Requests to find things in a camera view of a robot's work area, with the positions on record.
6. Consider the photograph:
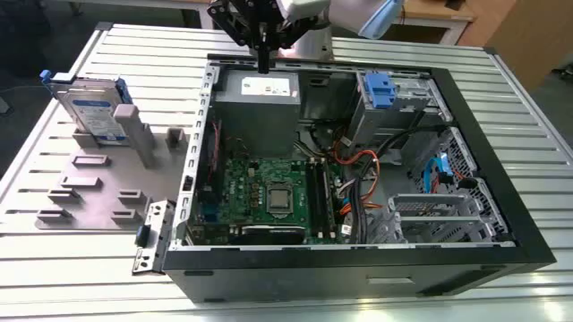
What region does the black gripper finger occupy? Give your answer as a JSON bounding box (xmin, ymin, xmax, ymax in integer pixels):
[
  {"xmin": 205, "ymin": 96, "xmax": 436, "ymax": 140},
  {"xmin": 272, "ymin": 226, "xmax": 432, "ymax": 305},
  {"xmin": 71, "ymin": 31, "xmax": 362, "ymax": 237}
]
[
  {"xmin": 265, "ymin": 18, "xmax": 322, "ymax": 74},
  {"xmin": 206, "ymin": 0, "xmax": 265, "ymax": 73}
]

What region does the hard disk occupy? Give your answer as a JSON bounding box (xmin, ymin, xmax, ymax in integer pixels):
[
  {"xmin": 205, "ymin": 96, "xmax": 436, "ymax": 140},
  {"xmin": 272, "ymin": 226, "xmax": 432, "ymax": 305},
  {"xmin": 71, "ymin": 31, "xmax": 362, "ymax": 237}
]
[{"xmin": 39, "ymin": 69, "xmax": 135, "ymax": 147}]

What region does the blue drive latch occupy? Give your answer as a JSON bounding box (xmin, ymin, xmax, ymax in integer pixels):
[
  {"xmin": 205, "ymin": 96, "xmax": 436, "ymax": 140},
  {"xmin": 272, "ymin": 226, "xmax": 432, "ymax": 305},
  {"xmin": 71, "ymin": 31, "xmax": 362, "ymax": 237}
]
[{"xmin": 365, "ymin": 72, "xmax": 399, "ymax": 110}]

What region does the grey power supply unit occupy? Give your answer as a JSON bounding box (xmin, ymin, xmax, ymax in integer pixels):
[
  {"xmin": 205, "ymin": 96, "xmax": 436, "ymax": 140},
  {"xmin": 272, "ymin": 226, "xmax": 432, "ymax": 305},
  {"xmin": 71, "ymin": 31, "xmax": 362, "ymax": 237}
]
[{"xmin": 210, "ymin": 69, "xmax": 302, "ymax": 159}]

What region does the metal optical drive cage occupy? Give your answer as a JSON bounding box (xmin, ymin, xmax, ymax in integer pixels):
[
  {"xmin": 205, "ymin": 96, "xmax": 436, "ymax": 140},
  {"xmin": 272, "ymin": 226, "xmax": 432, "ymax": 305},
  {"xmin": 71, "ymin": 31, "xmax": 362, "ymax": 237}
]
[{"xmin": 349, "ymin": 69, "xmax": 452, "ymax": 148}]

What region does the green motherboard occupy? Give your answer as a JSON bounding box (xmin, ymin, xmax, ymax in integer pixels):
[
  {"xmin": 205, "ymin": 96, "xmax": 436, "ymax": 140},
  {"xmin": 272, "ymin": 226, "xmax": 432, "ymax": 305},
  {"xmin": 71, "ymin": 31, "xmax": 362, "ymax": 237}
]
[{"xmin": 188, "ymin": 157, "xmax": 354, "ymax": 245}]

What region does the silver CPU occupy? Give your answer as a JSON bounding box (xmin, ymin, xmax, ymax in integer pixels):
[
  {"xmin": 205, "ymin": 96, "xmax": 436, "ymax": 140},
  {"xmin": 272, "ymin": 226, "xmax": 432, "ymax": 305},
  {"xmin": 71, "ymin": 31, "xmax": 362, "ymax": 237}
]
[{"xmin": 268, "ymin": 189, "xmax": 293, "ymax": 211}]

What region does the wooden cabinet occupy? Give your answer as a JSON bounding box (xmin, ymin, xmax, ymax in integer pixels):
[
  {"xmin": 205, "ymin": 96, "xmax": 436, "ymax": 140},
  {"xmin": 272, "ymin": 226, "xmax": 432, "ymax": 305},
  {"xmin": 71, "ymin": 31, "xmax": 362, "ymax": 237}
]
[{"xmin": 461, "ymin": 0, "xmax": 573, "ymax": 91}]

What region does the CPU socket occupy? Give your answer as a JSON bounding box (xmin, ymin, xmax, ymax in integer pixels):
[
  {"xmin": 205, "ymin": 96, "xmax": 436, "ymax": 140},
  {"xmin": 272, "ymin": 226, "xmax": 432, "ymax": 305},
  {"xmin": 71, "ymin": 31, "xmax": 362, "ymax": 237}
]
[{"xmin": 264, "ymin": 180, "xmax": 298, "ymax": 219}]

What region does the grey parts rack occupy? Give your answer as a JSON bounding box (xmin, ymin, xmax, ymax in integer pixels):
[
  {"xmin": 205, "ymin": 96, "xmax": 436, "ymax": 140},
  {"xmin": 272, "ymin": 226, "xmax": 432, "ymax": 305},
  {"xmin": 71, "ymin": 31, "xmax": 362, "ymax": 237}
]
[{"xmin": 34, "ymin": 104, "xmax": 197, "ymax": 232}]

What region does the black graphics card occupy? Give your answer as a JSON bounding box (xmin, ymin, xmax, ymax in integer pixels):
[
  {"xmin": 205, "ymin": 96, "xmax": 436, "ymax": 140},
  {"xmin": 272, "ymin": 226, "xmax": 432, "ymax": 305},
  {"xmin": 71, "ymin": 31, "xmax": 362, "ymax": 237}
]
[{"xmin": 228, "ymin": 224, "xmax": 309, "ymax": 246}]

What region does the black PC case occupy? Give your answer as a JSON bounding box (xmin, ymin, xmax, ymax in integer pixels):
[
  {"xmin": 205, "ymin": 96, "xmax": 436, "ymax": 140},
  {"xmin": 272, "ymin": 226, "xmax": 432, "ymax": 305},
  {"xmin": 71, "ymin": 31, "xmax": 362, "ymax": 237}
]
[{"xmin": 162, "ymin": 52, "xmax": 557, "ymax": 305}]

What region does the large silver wrist camera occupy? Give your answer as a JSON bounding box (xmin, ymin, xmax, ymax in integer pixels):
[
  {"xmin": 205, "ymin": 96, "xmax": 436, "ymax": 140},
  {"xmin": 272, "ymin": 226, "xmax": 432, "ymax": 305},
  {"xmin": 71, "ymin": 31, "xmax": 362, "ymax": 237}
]
[{"xmin": 276, "ymin": 0, "xmax": 333, "ymax": 23}]

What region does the orange wire bundle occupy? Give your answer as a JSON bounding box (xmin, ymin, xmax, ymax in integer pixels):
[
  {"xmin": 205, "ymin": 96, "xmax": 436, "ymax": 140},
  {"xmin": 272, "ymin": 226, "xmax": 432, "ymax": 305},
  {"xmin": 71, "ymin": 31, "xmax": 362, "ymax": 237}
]
[{"xmin": 333, "ymin": 150, "xmax": 383, "ymax": 215}]

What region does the blue wire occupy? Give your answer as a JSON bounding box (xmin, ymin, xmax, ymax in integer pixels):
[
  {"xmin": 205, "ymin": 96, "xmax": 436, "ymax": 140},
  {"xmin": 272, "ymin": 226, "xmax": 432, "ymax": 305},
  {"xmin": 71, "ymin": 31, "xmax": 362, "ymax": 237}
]
[{"xmin": 423, "ymin": 152, "xmax": 452, "ymax": 195}]

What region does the thick black internal cable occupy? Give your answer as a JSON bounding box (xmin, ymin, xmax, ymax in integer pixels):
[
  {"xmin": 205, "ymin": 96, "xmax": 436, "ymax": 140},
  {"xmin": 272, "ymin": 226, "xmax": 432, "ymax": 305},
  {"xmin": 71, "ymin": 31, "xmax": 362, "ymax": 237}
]
[{"xmin": 349, "ymin": 124, "xmax": 452, "ymax": 244}]

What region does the red wire black plug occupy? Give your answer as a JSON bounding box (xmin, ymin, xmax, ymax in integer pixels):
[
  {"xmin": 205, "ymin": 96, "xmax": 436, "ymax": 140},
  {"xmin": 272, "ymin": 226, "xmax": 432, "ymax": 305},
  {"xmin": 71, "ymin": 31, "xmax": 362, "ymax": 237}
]
[{"xmin": 447, "ymin": 167, "xmax": 479, "ymax": 191}]

